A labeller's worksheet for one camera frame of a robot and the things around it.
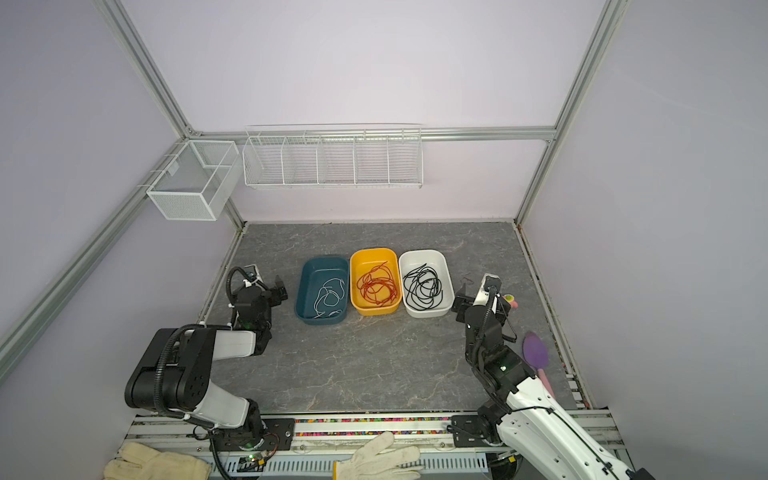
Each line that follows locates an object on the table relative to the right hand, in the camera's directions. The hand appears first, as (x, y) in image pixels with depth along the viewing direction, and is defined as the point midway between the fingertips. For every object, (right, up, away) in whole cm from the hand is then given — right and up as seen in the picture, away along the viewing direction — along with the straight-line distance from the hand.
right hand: (481, 293), depth 75 cm
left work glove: (-83, -39, -5) cm, 92 cm away
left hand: (-63, +1, +17) cm, 65 cm away
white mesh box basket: (-88, +34, +23) cm, 97 cm away
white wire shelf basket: (-40, +42, +24) cm, 63 cm away
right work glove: (-27, -40, -5) cm, 48 cm away
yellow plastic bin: (-34, +7, +31) cm, 46 cm away
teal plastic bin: (-51, +3, +29) cm, 59 cm away
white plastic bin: (-8, +8, +29) cm, 31 cm away
